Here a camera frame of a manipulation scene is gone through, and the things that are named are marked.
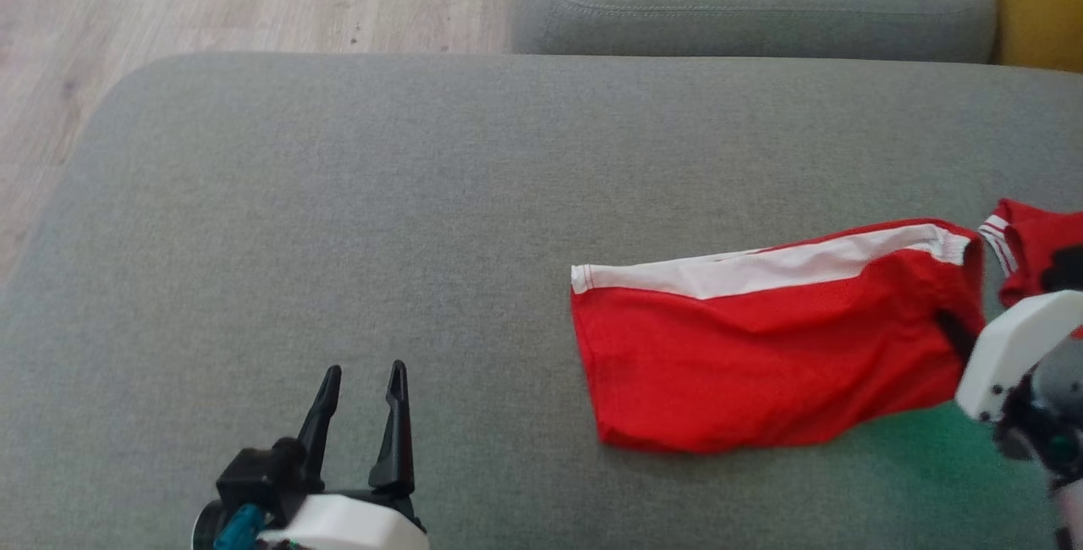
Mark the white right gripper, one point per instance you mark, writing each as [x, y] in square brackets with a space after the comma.
[1007, 347]

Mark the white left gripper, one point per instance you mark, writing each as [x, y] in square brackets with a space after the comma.
[355, 525]

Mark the red basketball jersey white sleeves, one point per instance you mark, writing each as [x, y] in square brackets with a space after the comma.
[1036, 237]

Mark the red shorts white stripes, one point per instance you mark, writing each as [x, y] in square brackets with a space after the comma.
[761, 355]

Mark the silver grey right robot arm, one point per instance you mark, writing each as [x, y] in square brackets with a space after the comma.
[1068, 368]

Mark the wide grey sofa seat cushion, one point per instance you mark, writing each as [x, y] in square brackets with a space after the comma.
[338, 220]

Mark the large yellow sofa backrest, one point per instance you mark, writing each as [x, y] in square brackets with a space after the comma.
[1036, 0]

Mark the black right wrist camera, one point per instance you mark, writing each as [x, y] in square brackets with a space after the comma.
[1068, 269]

